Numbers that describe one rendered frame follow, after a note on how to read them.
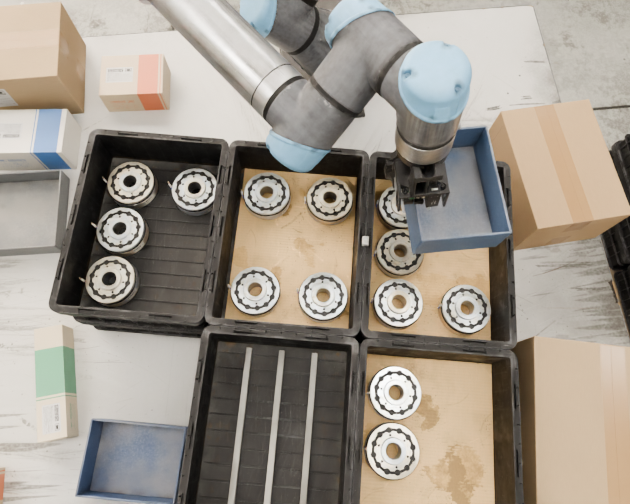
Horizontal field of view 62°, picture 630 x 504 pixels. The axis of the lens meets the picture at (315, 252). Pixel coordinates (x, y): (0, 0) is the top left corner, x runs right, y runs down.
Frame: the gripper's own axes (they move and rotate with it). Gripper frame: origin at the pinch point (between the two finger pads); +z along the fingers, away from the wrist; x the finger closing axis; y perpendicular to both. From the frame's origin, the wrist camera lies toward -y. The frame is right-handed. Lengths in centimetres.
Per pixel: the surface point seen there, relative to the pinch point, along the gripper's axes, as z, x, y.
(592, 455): 25, 29, 46
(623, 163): 84, 81, -37
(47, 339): 26, -79, 15
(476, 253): 31.0, 16.2, 3.7
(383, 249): 25.6, -4.2, 2.2
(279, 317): 25.6, -27.6, 14.7
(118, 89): 27, -66, -48
